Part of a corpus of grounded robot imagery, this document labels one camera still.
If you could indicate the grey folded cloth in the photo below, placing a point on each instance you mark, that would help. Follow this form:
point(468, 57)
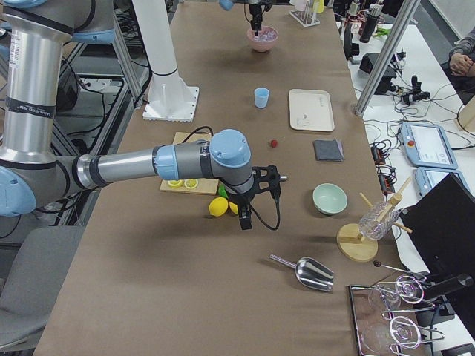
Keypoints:
point(328, 150)

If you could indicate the teach pendant lower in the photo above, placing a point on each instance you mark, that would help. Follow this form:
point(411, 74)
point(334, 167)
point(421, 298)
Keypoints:
point(428, 178)

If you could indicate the wooden cup stand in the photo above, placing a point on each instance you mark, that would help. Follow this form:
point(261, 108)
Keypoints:
point(359, 248)

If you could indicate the light blue plastic cup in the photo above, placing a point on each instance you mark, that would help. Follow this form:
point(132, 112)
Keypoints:
point(261, 97)

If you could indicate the black wire glass rack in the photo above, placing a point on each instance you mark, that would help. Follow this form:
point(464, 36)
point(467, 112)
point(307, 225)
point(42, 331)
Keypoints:
point(384, 318)

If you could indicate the black monitor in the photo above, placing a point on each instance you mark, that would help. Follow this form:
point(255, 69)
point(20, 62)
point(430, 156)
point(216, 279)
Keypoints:
point(443, 229)

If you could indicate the steel ice scoop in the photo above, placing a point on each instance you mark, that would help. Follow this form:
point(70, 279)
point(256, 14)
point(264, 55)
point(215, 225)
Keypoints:
point(309, 272)

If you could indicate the lemon half upper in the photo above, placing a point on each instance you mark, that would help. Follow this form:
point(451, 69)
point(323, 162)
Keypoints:
point(191, 183)

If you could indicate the yellow lemon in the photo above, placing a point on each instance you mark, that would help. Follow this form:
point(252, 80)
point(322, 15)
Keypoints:
point(218, 206)
point(234, 208)

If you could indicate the aluminium frame post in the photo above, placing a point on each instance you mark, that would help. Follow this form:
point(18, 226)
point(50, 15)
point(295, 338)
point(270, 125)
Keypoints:
point(406, 12)

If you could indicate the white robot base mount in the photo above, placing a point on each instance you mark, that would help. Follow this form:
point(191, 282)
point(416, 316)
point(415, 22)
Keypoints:
point(169, 97)

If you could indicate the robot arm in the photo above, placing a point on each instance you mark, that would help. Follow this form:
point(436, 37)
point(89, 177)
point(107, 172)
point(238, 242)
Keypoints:
point(53, 127)
point(228, 5)

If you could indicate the bamboo cutting board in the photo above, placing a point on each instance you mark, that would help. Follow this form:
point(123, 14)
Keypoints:
point(206, 186)

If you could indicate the teach pendant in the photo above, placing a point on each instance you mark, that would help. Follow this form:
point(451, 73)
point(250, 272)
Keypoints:
point(428, 178)
point(427, 145)

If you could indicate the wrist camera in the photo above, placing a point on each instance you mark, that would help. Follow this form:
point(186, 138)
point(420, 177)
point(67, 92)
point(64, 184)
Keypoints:
point(267, 178)

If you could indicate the teach pendant upper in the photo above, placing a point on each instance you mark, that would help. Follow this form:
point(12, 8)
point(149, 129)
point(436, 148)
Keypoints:
point(427, 145)

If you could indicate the seated person hands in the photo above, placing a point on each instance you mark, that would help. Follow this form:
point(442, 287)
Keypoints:
point(461, 65)

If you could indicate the green lime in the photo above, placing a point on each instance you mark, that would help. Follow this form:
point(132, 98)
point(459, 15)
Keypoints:
point(222, 191)

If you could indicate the pink bowl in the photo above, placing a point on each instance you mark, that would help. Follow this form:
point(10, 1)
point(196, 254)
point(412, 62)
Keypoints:
point(261, 47)

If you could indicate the black bottle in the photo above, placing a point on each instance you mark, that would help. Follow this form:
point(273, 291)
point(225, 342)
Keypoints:
point(372, 19)

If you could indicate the yellow lemon upper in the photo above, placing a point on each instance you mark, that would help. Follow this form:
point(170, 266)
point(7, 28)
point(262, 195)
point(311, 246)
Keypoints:
point(218, 206)

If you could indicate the light green bowl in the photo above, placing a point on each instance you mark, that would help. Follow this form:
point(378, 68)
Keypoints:
point(329, 199)

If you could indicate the glass mug on stand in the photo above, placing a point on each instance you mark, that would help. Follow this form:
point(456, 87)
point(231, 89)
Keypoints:
point(378, 221)

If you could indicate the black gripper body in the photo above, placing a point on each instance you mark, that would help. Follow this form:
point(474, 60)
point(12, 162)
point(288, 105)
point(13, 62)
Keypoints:
point(241, 199)
point(254, 11)

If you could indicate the pile of ice cubes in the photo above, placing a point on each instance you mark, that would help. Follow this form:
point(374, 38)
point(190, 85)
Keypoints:
point(267, 34)

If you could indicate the lemon half lower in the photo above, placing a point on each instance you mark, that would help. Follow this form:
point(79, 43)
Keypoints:
point(175, 183)

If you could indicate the grey chair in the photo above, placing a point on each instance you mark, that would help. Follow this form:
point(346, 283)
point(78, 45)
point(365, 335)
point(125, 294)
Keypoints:
point(33, 284)

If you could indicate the lemon half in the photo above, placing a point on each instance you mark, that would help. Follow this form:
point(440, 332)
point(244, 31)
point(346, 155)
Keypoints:
point(191, 183)
point(175, 183)

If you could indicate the cream rabbit tray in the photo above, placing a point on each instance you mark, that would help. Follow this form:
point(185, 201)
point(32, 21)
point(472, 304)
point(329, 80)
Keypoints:
point(310, 110)

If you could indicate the yellow lemon lower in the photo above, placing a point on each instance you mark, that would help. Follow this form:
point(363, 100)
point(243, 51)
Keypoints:
point(234, 208)

